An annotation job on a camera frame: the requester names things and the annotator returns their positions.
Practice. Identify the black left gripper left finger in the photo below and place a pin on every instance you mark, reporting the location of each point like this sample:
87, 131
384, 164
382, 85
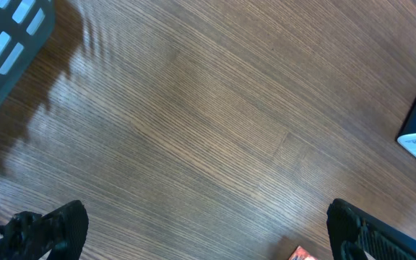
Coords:
60, 234

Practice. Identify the orange red snack packet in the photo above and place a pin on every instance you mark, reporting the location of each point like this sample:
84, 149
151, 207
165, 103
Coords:
301, 254

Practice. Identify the grey plastic mesh basket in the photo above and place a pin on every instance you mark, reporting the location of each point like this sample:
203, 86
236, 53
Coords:
25, 26

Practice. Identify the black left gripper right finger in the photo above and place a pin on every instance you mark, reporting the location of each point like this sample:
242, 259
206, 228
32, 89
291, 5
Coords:
355, 234

